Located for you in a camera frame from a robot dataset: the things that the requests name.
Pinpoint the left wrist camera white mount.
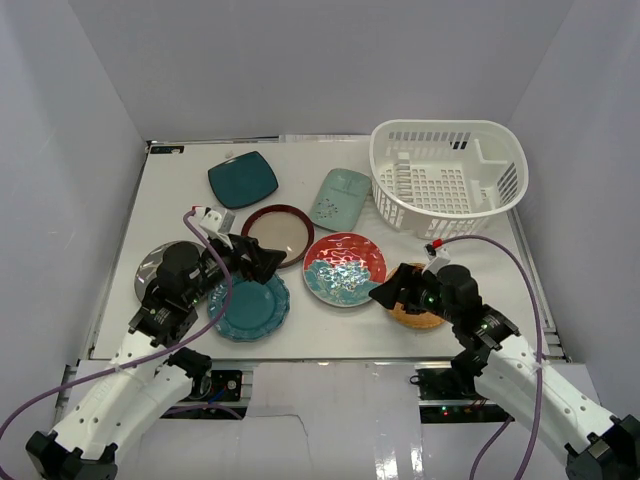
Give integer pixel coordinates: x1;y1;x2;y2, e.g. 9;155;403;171
193;206;235;249

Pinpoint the dark teal square plate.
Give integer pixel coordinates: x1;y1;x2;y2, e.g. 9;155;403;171
207;151;279;210

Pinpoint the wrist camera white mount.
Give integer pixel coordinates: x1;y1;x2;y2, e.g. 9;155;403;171
193;206;235;249
423;239;451;274

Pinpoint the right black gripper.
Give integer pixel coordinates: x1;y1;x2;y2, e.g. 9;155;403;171
368;263;459;325

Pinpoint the teal scalloped round plate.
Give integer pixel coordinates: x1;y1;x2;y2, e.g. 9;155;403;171
214;274;290;342

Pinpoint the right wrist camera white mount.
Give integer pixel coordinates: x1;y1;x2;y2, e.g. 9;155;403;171
423;239;451;274

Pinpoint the red and teal wave plate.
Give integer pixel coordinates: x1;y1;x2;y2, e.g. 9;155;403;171
303;232;387;308

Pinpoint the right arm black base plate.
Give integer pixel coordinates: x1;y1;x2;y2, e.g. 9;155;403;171
409;367;508;425

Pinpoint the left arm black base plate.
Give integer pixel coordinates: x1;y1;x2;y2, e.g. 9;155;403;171
186;370;243;403

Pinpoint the white plastic dish bin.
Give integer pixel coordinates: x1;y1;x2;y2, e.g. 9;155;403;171
369;120;529;240

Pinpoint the light blue rectangular plate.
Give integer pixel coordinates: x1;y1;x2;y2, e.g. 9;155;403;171
309;168;371;232

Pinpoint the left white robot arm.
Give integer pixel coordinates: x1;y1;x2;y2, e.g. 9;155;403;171
26;235;286;479

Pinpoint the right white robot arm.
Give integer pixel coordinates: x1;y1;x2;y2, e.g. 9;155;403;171
369;264;639;479

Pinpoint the silver metallic round plate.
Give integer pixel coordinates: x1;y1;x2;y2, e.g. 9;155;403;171
134;241;178;301

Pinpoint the beige plate with maroon rim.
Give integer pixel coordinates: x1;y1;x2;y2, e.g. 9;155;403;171
241;204;315;269

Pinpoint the orange woven round plate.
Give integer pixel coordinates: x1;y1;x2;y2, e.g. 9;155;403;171
386;263;445;330

